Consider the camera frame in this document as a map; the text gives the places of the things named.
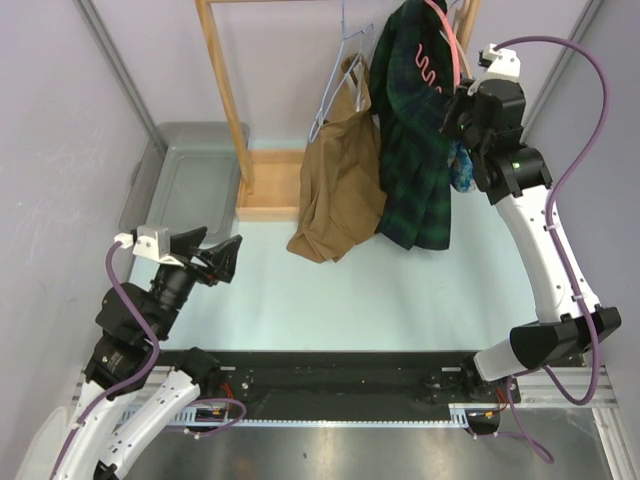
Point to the light blue wire hanger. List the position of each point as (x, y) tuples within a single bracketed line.
[(340, 85)]

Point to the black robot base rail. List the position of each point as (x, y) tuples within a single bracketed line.
[(357, 388)]

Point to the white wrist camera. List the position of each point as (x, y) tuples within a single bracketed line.
[(498, 64), (150, 242)]

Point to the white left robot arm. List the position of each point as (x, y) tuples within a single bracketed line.
[(152, 273)]

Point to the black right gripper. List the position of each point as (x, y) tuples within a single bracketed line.
[(461, 99)]

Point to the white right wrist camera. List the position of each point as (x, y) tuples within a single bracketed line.
[(498, 64)]

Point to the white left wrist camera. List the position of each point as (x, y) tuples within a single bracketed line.
[(150, 242)]

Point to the pink plastic hanger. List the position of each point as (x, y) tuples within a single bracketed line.
[(434, 58)]

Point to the grey plastic bin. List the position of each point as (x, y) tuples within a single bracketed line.
[(193, 183)]

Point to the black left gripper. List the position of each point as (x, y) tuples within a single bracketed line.
[(221, 259)]

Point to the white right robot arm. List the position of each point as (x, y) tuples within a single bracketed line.
[(570, 318)]

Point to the green plaid garment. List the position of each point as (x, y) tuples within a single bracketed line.
[(413, 168)]

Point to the wooden clothes rack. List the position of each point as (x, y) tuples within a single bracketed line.
[(269, 185)]

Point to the tan brown skirt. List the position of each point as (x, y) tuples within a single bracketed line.
[(341, 200)]

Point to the blue floral garment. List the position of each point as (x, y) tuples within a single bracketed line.
[(460, 168)]

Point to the beige wooden hanger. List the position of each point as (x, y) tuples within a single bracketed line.
[(459, 21)]

